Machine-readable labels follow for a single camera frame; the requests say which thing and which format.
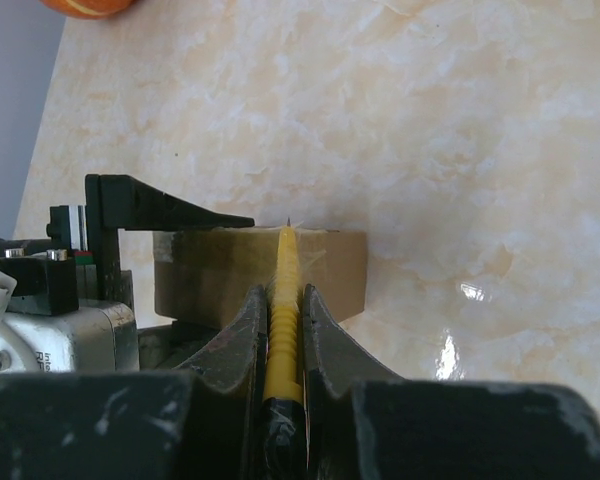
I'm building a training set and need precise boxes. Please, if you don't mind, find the brown cardboard express box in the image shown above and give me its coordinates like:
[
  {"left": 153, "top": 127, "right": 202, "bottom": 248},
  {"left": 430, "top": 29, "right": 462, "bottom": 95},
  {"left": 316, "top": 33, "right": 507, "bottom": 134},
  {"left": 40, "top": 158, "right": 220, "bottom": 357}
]
[{"left": 153, "top": 227, "right": 368, "bottom": 329}]

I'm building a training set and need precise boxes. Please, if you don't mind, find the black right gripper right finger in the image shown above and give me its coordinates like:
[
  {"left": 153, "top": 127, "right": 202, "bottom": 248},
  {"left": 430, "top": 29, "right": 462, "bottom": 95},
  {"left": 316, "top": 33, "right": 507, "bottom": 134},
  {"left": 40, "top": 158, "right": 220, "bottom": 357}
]
[{"left": 303, "top": 286, "right": 600, "bottom": 479}]

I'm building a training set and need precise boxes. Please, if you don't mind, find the yellow utility knife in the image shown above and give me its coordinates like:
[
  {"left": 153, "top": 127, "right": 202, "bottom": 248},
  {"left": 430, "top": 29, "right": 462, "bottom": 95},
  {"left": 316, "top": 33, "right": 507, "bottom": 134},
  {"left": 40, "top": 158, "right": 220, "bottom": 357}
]
[{"left": 260, "top": 224, "right": 306, "bottom": 479}]

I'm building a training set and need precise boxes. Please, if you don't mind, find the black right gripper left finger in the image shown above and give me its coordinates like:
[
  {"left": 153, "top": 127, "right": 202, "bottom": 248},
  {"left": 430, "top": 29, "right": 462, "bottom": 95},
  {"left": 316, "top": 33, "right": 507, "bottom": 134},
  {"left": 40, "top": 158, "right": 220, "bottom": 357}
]
[{"left": 0, "top": 287, "right": 268, "bottom": 479}]

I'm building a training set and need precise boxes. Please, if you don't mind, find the orange pumpkin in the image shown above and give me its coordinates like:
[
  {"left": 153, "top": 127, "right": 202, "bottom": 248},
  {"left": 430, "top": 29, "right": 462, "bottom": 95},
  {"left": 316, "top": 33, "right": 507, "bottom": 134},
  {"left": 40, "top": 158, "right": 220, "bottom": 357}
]
[{"left": 41, "top": 0, "right": 135, "bottom": 20}]

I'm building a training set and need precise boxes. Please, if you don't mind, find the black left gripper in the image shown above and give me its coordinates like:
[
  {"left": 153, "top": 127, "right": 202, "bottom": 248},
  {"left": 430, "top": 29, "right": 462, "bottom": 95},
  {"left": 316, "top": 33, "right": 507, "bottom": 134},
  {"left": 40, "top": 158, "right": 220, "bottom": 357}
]
[{"left": 0, "top": 174, "right": 255, "bottom": 315}]

